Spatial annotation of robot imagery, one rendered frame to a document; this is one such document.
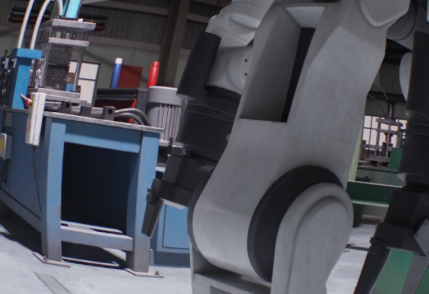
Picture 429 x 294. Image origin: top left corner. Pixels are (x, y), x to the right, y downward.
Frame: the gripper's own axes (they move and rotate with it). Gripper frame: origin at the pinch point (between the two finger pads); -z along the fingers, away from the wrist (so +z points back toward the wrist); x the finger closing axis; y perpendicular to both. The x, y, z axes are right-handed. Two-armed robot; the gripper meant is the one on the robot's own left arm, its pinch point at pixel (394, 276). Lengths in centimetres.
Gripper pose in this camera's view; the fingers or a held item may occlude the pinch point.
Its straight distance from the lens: 66.3
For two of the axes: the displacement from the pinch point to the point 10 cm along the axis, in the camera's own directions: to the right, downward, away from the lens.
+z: 3.0, -9.5, 1.2
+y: 5.5, 0.6, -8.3
